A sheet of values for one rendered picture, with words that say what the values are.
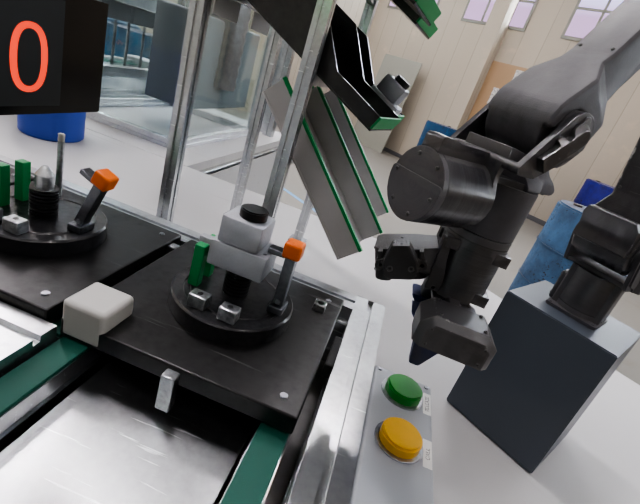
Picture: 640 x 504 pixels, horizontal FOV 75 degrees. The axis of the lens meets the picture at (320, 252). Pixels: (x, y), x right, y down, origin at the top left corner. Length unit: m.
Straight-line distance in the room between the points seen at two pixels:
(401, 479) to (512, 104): 0.32
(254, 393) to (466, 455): 0.33
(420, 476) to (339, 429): 0.08
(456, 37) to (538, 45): 1.61
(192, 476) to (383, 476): 0.16
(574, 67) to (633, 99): 7.54
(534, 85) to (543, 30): 8.27
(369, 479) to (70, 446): 0.25
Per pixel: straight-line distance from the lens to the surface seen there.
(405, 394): 0.47
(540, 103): 0.37
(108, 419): 0.44
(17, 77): 0.30
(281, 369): 0.44
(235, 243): 0.44
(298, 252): 0.43
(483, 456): 0.65
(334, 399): 0.44
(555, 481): 0.70
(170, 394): 0.42
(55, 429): 0.44
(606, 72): 0.41
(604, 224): 0.59
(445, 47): 9.47
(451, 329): 0.34
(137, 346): 0.43
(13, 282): 0.51
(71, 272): 0.53
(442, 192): 0.31
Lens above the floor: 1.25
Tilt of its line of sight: 23 degrees down
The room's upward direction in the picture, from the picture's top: 19 degrees clockwise
